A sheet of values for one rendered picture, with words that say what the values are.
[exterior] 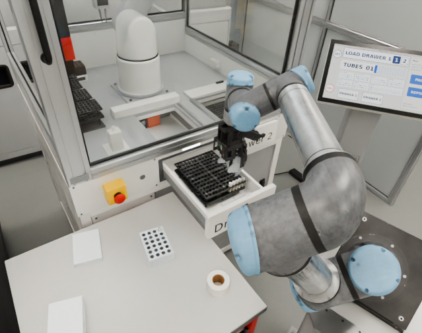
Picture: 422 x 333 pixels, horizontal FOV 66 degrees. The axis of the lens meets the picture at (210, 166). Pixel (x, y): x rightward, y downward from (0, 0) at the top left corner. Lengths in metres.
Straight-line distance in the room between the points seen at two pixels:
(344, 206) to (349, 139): 1.43
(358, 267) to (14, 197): 2.31
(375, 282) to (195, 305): 0.50
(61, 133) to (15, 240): 1.44
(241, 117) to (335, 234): 0.40
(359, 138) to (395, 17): 0.87
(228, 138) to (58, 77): 0.50
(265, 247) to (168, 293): 0.59
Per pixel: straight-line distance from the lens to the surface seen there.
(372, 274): 0.90
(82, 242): 1.20
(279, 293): 1.99
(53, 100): 0.98
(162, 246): 1.11
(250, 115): 0.81
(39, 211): 2.51
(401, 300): 1.14
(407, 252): 1.14
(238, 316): 1.04
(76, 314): 1.02
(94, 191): 1.20
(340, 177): 0.54
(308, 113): 0.69
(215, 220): 1.05
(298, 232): 0.51
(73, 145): 1.07
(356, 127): 1.90
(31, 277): 1.20
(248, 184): 1.24
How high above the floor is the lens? 1.69
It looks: 39 degrees down
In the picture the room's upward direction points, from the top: 4 degrees clockwise
